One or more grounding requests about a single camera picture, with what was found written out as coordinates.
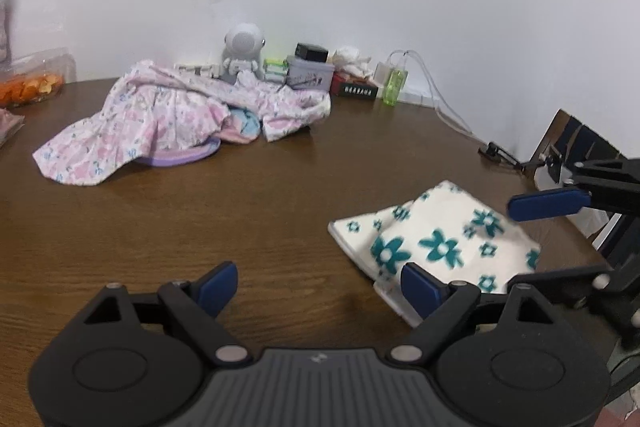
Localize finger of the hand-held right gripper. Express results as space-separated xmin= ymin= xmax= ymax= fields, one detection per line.
xmin=506 ymin=158 xmax=640 ymax=223
xmin=507 ymin=264 xmax=621 ymax=308

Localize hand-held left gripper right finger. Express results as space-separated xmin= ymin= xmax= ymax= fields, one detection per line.
xmin=390 ymin=262 xmax=556 ymax=363

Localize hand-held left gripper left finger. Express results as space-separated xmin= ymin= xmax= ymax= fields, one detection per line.
xmin=82 ymin=261 xmax=252 ymax=364

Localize cream garment with teal flowers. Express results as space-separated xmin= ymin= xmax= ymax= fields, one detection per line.
xmin=327 ymin=180 xmax=542 ymax=328

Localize wooden chair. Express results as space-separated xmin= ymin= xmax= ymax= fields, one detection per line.
xmin=529 ymin=109 xmax=628 ymax=253

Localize purple round mat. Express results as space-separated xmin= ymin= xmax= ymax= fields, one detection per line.
xmin=134 ymin=138 xmax=221 ymax=168

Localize pink and blue cloth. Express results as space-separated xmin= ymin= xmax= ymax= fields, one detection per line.
xmin=220 ymin=106 xmax=262 ymax=144

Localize pink floral garment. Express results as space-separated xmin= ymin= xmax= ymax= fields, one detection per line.
xmin=32 ymin=59 xmax=332 ymax=186

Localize green spray bottle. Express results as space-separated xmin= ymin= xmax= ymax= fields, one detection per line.
xmin=384 ymin=68 xmax=408 ymax=106

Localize dark red tissue box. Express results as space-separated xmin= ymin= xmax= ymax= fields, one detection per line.
xmin=330 ymin=73 xmax=379 ymax=98

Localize green and white small packs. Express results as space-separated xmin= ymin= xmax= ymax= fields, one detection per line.
xmin=263 ymin=58 xmax=290 ymax=84

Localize grey tin box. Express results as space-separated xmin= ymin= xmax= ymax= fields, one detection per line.
xmin=285 ymin=55 xmax=335 ymax=94

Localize white crumpled tissues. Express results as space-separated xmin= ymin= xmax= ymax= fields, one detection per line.
xmin=332 ymin=47 xmax=376 ymax=80

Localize white astronaut figurine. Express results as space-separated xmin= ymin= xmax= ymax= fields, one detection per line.
xmin=220 ymin=23 xmax=266 ymax=85

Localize small black box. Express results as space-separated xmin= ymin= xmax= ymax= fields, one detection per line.
xmin=295 ymin=43 xmax=329 ymax=62

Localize clear snack bag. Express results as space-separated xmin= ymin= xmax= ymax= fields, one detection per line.
xmin=0 ymin=108 xmax=26 ymax=150

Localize clear container with orange peel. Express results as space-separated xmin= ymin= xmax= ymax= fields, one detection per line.
xmin=0 ymin=48 xmax=76 ymax=108

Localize white power strip with cables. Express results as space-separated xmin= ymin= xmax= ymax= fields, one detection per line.
xmin=390 ymin=49 xmax=488 ymax=148

